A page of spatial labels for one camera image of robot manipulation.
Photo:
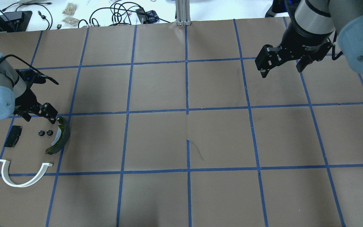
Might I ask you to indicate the bag of small parts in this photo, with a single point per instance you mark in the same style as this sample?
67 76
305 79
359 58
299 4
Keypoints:
70 9

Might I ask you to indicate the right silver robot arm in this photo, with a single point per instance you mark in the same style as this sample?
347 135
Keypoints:
316 28

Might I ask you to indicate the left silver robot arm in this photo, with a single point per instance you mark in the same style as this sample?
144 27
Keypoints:
16 96

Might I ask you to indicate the aluminium frame post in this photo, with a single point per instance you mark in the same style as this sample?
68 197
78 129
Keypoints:
183 12

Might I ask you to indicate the green brake shoe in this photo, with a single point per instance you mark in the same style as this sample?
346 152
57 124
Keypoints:
61 138

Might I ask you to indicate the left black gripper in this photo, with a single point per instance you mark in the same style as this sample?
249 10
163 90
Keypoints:
27 101

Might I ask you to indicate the black brake pad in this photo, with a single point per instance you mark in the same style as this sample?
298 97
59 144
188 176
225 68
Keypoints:
13 136

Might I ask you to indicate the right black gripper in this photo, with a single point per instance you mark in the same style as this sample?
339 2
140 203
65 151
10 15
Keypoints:
304 41

